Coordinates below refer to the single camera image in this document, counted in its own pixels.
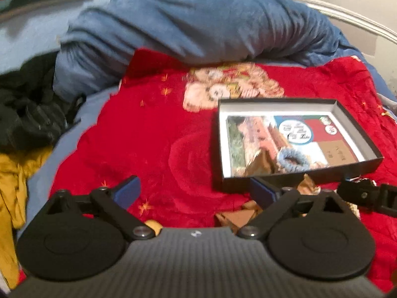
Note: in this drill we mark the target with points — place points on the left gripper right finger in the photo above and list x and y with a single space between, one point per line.
275 203

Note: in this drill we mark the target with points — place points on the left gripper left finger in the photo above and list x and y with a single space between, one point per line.
111 205

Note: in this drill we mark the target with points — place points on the brown triangular snack packet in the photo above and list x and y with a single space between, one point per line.
261 164
235 220
307 186

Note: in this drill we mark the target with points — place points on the light blue crochet scrunchie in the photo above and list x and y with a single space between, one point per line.
292 160

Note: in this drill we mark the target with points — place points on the colourful printed booklet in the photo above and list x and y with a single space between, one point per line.
319 137

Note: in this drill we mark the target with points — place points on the black cardboard box tray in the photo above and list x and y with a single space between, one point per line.
372 156

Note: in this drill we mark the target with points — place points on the red printed blanket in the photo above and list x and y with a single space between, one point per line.
162 126

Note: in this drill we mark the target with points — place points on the yellow garment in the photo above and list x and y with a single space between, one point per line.
16 169

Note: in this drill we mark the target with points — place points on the black clothing pile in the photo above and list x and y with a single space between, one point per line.
33 116

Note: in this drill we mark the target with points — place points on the blue plush duvet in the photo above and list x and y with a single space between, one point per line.
100 42

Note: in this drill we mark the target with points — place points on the light blue bed sheet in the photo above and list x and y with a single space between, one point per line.
25 34

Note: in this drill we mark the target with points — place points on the white bed frame rail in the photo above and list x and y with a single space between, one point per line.
350 17

